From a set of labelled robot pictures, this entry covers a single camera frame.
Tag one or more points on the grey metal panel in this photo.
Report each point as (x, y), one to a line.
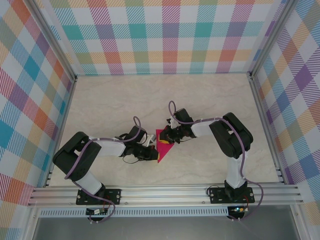
(162, 228)

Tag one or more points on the aluminium mounting rail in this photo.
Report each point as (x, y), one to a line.
(162, 193)

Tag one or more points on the pink square paper sheet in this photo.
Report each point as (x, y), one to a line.
(163, 150)

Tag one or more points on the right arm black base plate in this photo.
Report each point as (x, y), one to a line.
(216, 195)

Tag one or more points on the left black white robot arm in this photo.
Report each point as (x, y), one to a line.
(75, 155)

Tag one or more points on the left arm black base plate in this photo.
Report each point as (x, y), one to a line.
(115, 195)

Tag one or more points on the aluminium frame post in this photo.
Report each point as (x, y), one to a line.
(273, 37)
(52, 37)

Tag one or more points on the aluminium side rail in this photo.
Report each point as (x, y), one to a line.
(261, 112)
(67, 110)

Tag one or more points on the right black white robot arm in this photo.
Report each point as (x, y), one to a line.
(232, 137)

